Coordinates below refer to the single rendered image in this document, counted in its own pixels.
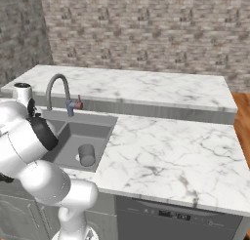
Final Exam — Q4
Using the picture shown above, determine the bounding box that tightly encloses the red tap lever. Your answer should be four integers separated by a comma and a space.
73, 95, 84, 110

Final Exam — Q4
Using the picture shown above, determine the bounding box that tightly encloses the dark grey dishwasher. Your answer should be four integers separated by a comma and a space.
115, 195, 244, 240

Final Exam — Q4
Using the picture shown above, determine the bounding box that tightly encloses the grey cupboard door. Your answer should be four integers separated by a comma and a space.
0, 192, 49, 240

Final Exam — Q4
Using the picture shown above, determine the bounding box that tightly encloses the grey curved tap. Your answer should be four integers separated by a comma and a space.
45, 73, 76, 118

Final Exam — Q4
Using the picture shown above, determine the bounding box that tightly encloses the grey sink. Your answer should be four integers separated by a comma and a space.
38, 108, 119, 174

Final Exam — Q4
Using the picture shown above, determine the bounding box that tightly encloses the grey cup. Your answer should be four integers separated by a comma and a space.
77, 143, 97, 167

